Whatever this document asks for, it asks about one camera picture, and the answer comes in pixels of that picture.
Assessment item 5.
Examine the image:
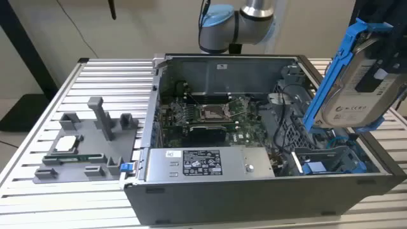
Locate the hard disk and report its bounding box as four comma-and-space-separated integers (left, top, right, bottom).
303, 18, 407, 134

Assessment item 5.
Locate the black disk power wire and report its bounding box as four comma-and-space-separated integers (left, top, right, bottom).
273, 84, 315, 153

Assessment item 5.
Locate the grey metal disk bay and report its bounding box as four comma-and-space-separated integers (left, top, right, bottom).
261, 90, 381, 177

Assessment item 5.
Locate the black RAM slot bank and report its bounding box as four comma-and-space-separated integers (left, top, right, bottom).
187, 120, 238, 126
186, 94, 231, 105

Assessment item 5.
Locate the green motherboard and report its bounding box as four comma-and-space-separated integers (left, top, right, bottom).
159, 94, 274, 148

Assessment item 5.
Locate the blue plastic bay clip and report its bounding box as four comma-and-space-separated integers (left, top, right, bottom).
302, 162, 329, 173

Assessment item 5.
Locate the CPU socket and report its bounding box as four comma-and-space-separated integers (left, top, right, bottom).
199, 104, 230, 121

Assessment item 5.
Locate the thin metal locking lever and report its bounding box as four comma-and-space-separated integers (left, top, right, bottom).
187, 93, 202, 106

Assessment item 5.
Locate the black graphics card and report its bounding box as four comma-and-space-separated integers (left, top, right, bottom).
165, 124, 230, 144

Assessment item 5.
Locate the grey power supply unit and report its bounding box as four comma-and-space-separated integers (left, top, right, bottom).
145, 146, 277, 181

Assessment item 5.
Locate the black open PC case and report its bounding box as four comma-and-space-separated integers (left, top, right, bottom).
119, 52, 407, 226

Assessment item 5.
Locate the grey parts rack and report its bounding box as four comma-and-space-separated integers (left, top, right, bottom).
34, 96, 139, 184

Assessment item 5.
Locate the green RAM stick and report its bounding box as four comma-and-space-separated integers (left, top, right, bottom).
46, 154, 103, 162

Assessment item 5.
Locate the silver CPU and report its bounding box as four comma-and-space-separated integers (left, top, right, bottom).
54, 135, 81, 152

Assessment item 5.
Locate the black flat floor object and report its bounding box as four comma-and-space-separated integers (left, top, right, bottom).
0, 94, 53, 132

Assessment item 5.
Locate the blue flat disk wire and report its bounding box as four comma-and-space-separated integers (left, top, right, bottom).
326, 135, 349, 154

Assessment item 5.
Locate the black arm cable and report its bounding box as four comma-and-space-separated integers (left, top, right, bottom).
199, 0, 214, 33

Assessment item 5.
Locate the black slanted post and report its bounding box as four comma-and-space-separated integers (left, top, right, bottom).
0, 0, 62, 97

